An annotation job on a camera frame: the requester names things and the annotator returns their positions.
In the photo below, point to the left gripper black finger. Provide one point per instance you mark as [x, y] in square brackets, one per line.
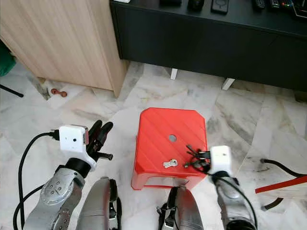
[104, 136]
[95, 132]

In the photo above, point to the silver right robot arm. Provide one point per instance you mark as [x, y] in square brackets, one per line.
[232, 206]

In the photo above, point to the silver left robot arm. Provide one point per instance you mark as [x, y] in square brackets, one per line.
[57, 191]

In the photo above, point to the silver keys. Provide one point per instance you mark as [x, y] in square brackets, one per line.
[170, 164]

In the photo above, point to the red plastic stool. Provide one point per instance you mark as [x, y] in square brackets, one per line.
[168, 136]

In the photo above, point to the small brown floor object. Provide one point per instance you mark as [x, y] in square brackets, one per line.
[58, 92]

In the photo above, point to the silver left robot leg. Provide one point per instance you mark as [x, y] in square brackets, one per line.
[100, 206]

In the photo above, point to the white console leg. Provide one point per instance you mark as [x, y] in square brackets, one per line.
[228, 84]
[174, 74]

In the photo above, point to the red bar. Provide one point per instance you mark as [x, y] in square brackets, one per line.
[283, 184]

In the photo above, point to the thin black rod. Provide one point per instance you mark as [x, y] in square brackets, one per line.
[12, 91]

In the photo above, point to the light wooden cabinet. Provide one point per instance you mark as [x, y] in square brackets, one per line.
[67, 38]

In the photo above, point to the black TV console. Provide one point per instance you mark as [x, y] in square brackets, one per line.
[211, 43]

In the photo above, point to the green object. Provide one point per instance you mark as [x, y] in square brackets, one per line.
[5, 62]

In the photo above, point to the white item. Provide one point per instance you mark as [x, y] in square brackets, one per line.
[121, 1]

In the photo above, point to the small black device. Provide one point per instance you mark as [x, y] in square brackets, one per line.
[195, 5]

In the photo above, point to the flat black device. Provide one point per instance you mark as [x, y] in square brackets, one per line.
[170, 2]

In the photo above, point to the black remote control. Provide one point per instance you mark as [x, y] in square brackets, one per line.
[258, 4]
[286, 3]
[273, 3]

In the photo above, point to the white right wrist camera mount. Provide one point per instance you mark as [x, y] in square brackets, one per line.
[220, 159]

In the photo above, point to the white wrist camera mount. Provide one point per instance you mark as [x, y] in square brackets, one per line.
[220, 159]
[73, 140]

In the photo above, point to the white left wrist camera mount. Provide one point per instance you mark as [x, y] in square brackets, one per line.
[73, 140]

